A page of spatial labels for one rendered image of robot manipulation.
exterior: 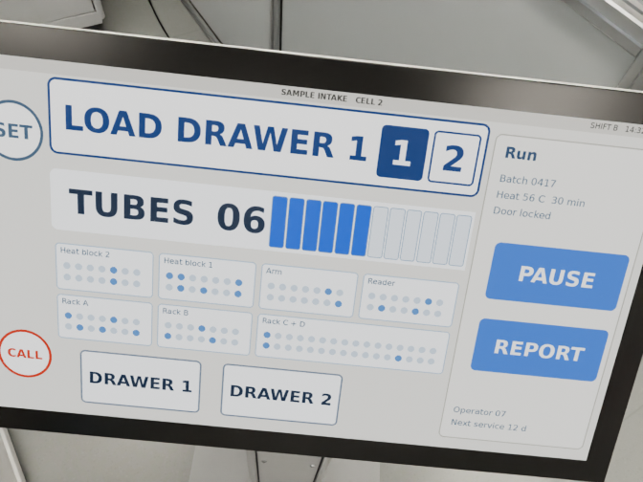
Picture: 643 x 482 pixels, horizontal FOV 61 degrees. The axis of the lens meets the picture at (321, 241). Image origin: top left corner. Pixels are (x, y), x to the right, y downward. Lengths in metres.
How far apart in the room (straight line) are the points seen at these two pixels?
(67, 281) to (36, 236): 0.04
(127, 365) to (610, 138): 0.39
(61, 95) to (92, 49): 0.04
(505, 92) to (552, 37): 0.55
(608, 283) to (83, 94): 0.39
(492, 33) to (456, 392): 0.71
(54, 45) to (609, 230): 0.40
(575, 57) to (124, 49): 0.69
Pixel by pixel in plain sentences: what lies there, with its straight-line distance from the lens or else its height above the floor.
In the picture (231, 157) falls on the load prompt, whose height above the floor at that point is 1.14.
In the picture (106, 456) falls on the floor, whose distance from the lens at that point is 1.52.
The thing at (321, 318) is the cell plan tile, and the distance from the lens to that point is 0.42.
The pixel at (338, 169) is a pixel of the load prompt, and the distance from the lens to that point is 0.38.
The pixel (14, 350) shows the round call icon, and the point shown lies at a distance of 0.49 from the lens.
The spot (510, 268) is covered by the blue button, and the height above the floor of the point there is 1.10.
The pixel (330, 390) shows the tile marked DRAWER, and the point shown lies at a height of 1.01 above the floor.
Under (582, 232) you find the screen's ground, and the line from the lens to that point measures 0.44.
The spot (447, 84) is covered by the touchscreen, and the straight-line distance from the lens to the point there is 0.39.
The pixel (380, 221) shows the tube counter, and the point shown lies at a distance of 0.39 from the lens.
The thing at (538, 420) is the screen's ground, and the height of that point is 1.00.
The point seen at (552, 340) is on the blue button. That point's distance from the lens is 0.46.
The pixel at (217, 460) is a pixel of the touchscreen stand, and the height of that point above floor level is 0.04.
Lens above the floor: 1.43
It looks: 56 degrees down
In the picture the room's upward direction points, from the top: 8 degrees clockwise
